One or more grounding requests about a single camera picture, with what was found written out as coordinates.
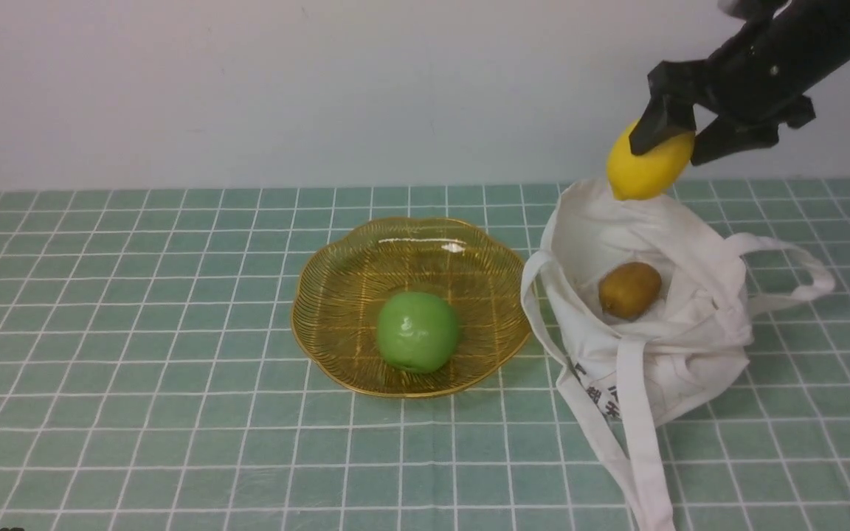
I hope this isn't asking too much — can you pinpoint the white canvas tote bag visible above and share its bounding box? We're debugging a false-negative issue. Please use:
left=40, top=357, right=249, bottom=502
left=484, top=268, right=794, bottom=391
left=522, top=179, right=835, bottom=530

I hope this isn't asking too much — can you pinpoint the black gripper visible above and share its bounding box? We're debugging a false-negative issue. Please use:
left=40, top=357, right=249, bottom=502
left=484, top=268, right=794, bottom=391
left=629, top=29, right=815, bottom=166

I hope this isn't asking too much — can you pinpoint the green checkered tablecloth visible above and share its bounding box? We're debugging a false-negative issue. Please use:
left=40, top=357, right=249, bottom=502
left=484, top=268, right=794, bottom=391
left=0, top=178, right=850, bottom=530

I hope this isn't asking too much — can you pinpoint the brown kiwi fruit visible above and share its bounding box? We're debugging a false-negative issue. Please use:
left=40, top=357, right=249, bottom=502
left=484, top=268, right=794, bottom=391
left=598, top=262, right=663, bottom=322

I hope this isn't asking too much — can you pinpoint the amber wire fruit basket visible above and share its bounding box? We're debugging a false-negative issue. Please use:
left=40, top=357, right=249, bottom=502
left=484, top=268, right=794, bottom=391
left=291, top=216, right=532, bottom=399

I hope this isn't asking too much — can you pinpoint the green apple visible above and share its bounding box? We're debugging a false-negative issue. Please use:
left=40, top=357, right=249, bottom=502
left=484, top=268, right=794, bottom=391
left=376, top=291, right=461, bottom=374

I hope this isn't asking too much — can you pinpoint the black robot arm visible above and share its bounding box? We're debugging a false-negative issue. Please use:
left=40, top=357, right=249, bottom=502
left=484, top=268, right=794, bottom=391
left=627, top=1, right=850, bottom=165

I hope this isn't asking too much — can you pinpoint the yellow lemon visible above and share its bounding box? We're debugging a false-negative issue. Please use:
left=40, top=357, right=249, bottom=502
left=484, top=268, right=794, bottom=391
left=605, top=122, right=695, bottom=201

